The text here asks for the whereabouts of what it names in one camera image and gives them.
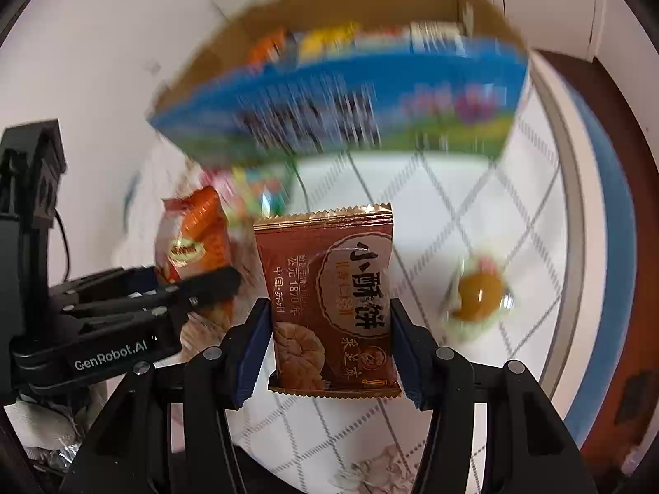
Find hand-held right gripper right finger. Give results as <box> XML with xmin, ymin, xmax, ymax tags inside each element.
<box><xmin>388</xmin><ymin>298</ymin><xmax>585</xmax><ymax>494</ymax></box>

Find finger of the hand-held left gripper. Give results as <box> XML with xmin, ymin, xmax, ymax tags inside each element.
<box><xmin>49</xmin><ymin>266</ymin><xmax>171</xmax><ymax>310</ymax></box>
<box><xmin>77</xmin><ymin>266</ymin><xmax>244</xmax><ymax>340</ymax></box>

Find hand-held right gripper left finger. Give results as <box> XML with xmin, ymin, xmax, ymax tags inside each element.
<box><xmin>59</xmin><ymin>297</ymin><xmax>273</xmax><ymax>494</ymax></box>

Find orange panda snack packet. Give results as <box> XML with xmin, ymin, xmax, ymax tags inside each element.
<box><xmin>157</xmin><ymin>185</ymin><xmax>240</xmax><ymax>340</ymax></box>

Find brown biscuit packet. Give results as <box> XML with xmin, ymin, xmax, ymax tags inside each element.
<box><xmin>252</xmin><ymin>202</ymin><xmax>403</xmax><ymax>399</ymax></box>

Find blue printed cardboard box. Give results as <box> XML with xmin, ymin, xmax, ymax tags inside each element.
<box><xmin>147</xmin><ymin>0</ymin><xmax>531</xmax><ymax>168</ymax></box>

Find round pastry in clear wrap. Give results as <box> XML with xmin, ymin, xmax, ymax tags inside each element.
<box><xmin>440</xmin><ymin>252</ymin><xmax>516</xmax><ymax>343</ymax></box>

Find colourful candy bag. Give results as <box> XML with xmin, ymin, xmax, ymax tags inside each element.
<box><xmin>206</xmin><ymin>162</ymin><xmax>299</xmax><ymax>217</ymax></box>

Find crumpled white bag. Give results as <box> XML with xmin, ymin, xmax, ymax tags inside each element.
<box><xmin>5</xmin><ymin>396</ymin><xmax>98</xmax><ymax>474</ymax></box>

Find white floral printed blanket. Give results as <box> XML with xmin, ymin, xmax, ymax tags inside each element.
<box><xmin>110</xmin><ymin>51</ymin><xmax>577</xmax><ymax>494</ymax></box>

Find blue bed sheet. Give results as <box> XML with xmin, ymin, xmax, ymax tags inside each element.
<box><xmin>556</xmin><ymin>77</ymin><xmax>639</xmax><ymax>448</ymax></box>

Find black cable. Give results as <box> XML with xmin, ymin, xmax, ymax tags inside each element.
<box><xmin>51</xmin><ymin>208</ymin><xmax>73</xmax><ymax>284</ymax></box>

